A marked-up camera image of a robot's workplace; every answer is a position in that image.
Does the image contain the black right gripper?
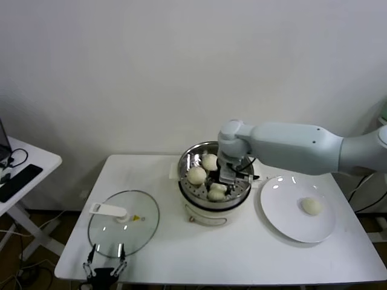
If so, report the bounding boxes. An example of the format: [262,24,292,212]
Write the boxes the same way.
[207,159,238,197]

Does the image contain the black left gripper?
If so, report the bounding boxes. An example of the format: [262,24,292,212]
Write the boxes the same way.
[83,243,128,290]

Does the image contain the white steamed baozi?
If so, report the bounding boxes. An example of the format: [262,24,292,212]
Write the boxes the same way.
[201,153,218,172]
[207,182,228,202]
[187,166,207,185]
[299,197,322,216]

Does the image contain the stainless steel steamer basket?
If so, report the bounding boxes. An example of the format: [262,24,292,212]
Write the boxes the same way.
[169,141,261,211]

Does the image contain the cream electric cooker base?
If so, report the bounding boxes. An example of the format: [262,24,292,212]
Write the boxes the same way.
[178,179,253,228]

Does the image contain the white round plate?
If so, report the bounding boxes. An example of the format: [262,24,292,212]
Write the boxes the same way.
[260,175,337,244]

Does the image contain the black flat keyboard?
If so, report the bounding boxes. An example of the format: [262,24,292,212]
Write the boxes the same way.
[0,164,44,203]

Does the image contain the white side table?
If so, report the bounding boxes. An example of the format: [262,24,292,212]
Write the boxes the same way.
[0,135,63,257]

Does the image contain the open laptop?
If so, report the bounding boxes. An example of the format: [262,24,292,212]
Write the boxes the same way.
[0,117,13,161]

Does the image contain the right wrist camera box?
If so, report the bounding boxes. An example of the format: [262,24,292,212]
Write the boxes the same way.
[219,167,238,184]

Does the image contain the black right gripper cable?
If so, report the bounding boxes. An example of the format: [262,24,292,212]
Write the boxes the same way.
[232,156,261,182]

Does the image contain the glass lid with white handle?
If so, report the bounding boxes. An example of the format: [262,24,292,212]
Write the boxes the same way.
[87,189,160,259]

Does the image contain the white floor cable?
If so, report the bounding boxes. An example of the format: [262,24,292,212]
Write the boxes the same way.
[0,208,66,240]

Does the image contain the black laptop cable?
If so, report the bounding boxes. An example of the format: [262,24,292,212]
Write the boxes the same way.
[5,147,30,169]

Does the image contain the black floor cable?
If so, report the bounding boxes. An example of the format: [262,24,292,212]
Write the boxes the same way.
[347,173,387,213]

